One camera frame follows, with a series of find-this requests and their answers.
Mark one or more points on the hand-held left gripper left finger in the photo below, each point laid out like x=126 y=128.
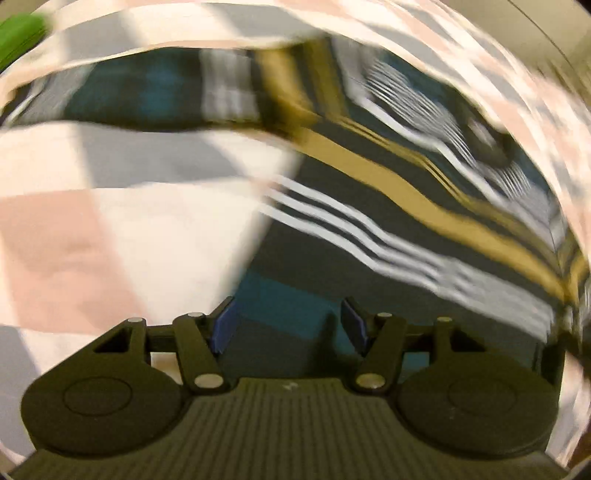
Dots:
x=222 y=330

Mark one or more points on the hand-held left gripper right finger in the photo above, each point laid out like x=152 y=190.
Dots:
x=353 y=328

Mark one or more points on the dark striped shirt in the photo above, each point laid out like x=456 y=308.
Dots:
x=392 y=230

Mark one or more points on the checkered bear print quilt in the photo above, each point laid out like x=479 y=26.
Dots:
x=115 y=230

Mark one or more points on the green cloth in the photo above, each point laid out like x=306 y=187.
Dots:
x=16 y=37

